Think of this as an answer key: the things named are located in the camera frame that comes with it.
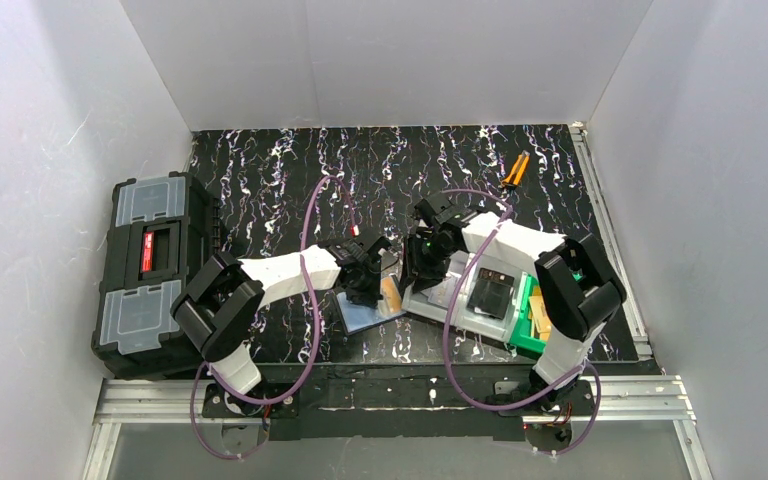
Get gold VIP card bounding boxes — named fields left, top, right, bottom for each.
left=378, top=275, right=402, bottom=317

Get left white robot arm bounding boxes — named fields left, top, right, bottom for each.
left=170, top=232, right=392, bottom=405

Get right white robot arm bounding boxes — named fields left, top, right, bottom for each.
left=399, top=191, right=627, bottom=390

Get black cards in middle bin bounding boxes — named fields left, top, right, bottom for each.
left=467, top=268, right=515, bottom=320

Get gold cards in green bin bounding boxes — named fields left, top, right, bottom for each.
left=528, top=286, right=552, bottom=342

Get grey bin left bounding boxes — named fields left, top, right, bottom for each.
left=402, top=252, right=472, bottom=323

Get grey bin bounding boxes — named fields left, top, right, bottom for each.
left=402, top=252, right=472, bottom=323
left=451, top=266, right=528, bottom=343

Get grey bin middle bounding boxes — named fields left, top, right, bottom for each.
left=451, top=266, right=528, bottom=343

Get orange black utility knife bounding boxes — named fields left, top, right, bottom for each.
left=500, top=151, right=530, bottom=190

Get green bin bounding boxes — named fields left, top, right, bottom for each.
left=507, top=274, right=548, bottom=355

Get black tool box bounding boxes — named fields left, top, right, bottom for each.
left=90, top=172, right=226, bottom=380

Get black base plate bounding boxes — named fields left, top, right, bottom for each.
left=196, top=364, right=595, bottom=441

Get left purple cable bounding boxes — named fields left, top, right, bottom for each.
left=188, top=175, right=359, bottom=462

